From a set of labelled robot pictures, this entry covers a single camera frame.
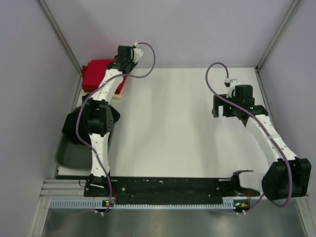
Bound aluminium front frame rail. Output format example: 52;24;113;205
39;178;310;198

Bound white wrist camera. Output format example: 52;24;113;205
132;42;144;64
224;79;240;99

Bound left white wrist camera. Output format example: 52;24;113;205
132;42;144;64

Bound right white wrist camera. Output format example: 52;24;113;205
224;79;240;99

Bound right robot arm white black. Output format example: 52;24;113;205
212;80;312;201

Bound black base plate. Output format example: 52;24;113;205
83;176;260;204

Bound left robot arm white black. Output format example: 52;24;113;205
83;43;144;196

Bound aluminium corner post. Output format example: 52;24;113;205
255;0;303;72
37;0;82;74

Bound left aluminium corner post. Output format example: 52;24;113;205
37;0;82;74

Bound bright pink-red t shirt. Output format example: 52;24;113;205
82;59;114;92

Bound right aluminium corner post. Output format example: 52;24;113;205
255;0;303;72

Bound grey slotted cable duct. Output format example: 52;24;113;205
49;199;247;210

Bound dark grey plastic tray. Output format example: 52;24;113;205
55;106;115;170

